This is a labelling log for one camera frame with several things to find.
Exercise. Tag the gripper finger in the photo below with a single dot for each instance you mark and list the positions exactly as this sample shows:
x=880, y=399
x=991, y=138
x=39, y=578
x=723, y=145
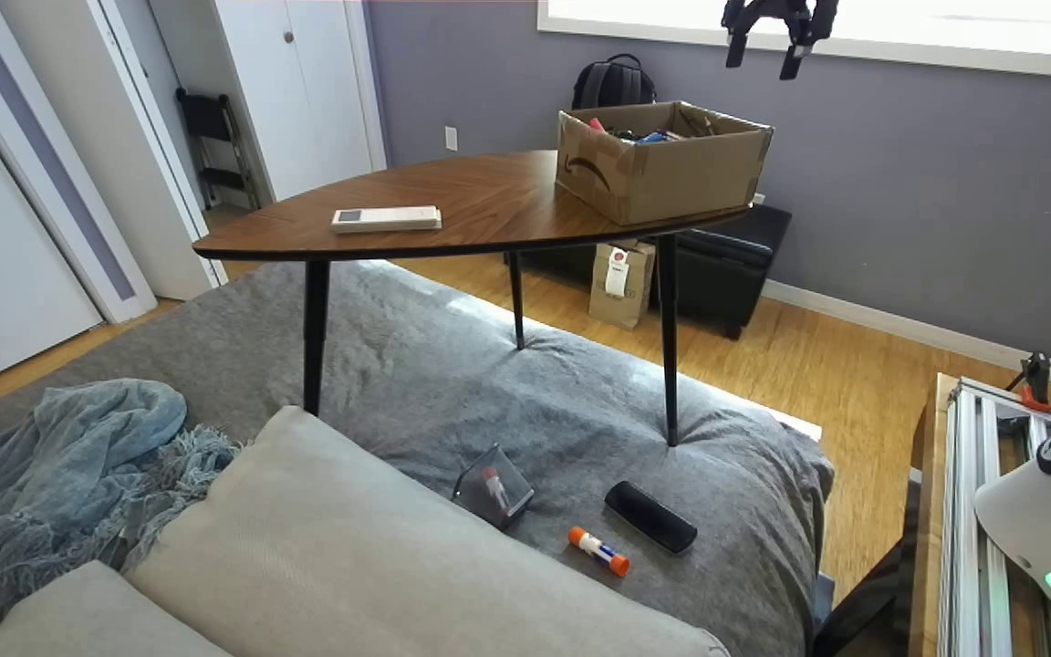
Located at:
x=735, y=41
x=795, y=57

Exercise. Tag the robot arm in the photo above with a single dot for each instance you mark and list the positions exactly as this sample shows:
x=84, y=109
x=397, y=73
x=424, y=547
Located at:
x=1036, y=520

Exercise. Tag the brown cardboard box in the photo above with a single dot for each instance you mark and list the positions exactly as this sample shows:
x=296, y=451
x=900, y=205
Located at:
x=662, y=178

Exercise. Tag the small cardboard box with tag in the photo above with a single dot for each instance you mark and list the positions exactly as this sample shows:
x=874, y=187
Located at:
x=621, y=287

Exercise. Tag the window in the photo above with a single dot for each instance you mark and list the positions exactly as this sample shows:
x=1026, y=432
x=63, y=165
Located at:
x=900, y=23

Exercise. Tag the black backpack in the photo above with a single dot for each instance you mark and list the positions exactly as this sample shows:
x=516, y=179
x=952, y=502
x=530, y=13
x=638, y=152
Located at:
x=612, y=84

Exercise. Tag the heap of small items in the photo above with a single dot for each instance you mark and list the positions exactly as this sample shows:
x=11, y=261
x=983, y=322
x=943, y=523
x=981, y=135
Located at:
x=644, y=137

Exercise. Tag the black ottoman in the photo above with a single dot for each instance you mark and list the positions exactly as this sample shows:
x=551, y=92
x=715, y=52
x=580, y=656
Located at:
x=726, y=260

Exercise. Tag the white remote control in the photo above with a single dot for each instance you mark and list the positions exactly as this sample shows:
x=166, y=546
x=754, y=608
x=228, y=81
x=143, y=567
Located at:
x=387, y=219

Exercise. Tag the black and orange clamp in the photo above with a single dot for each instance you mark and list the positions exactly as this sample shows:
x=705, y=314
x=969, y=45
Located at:
x=1035, y=376

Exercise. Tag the white closet door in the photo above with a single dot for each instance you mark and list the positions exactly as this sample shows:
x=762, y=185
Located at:
x=306, y=100

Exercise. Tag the black oblong case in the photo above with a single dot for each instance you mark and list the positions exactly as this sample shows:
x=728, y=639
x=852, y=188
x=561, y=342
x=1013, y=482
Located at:
x=650, y=516

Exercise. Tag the clear plastic case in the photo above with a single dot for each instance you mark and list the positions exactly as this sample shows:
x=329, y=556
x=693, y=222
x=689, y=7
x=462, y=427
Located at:
x=492, y=488

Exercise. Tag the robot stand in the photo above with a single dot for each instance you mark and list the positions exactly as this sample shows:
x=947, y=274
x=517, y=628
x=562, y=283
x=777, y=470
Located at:
x=968, y=547

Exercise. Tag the orange capped glue stick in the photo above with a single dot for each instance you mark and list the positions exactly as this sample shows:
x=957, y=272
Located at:
x=598, y=550

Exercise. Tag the black folded step stool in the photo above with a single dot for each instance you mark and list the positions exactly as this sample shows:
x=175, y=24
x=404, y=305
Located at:
x=215, y=137

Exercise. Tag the large beige pillow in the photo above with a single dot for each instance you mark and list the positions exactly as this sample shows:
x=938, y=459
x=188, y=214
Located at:
x=352, y=557

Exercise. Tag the blue fringed throw blanket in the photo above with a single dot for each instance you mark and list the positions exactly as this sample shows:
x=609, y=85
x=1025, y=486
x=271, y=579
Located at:
x=51, y=465

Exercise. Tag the small beige pillow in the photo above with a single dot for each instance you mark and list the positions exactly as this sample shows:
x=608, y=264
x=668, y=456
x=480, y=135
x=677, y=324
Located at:
x=88, y=620

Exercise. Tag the white wall socket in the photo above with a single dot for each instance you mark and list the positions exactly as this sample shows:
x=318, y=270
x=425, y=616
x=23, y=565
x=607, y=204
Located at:
x=451, y=138

